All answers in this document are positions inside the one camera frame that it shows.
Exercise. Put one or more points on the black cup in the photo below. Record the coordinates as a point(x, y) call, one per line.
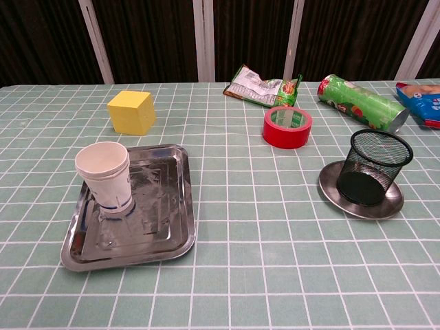
point(364, 185)

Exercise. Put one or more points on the red tape roll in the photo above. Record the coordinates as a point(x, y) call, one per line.
point(275, 134)

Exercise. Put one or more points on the rectangular steel tray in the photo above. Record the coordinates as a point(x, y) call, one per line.
point(154, 213)

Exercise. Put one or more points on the green snack bag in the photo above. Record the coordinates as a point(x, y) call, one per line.
point(261, 89)

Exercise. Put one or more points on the yellow cube block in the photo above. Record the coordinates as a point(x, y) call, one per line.
point(130, 117)

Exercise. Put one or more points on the round steel plate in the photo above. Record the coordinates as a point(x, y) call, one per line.
point(329, 182)

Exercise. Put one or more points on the green checkered tablecloth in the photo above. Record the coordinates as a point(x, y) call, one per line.
point(240, 275)

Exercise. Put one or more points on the black curtain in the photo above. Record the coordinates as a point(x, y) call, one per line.
point(154, 34)

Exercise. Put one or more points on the green chips can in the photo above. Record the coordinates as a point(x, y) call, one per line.
point(361, 103)

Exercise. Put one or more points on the blue snack bag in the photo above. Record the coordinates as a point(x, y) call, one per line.
point(423, 103)

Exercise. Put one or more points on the white frame post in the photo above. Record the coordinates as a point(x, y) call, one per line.
point(295, 44)
point(98, 44)
point(204, 41)
point(417, 44)

